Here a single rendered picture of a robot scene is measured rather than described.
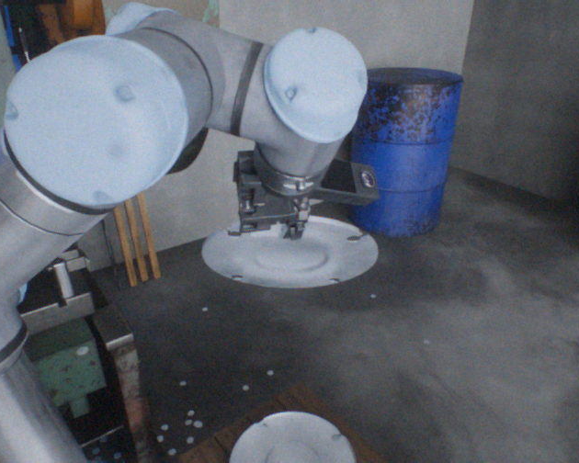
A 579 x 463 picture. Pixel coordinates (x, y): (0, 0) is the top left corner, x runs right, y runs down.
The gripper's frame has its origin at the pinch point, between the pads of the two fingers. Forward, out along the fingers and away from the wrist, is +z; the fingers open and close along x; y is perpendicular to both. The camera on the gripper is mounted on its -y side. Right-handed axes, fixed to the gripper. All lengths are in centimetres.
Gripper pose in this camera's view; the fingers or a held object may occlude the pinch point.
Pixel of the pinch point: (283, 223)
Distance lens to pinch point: 66.4
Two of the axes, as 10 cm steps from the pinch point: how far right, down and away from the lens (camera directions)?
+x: 1.5, 9.5, -2.7
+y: -9.8, 1.0, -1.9
